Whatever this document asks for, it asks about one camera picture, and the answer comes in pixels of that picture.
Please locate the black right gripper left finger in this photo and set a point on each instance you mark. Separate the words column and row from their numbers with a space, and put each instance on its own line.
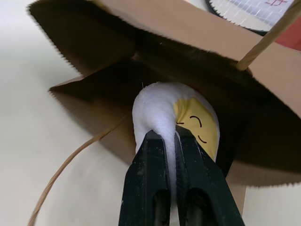
column 145, row 179

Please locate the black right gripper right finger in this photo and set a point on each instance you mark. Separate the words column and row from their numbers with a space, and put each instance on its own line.
column 207, row 188

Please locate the white fried egg plush toy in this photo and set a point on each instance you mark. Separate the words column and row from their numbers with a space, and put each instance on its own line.
column 162, row 110

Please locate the brown paper bag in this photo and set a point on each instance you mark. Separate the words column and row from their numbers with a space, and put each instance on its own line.
column 98, row 58

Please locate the red flat object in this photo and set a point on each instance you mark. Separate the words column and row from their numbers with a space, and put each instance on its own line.
column 290, row 38

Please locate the round black-rimmed gridded object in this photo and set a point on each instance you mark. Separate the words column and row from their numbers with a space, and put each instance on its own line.
column 249, row 11

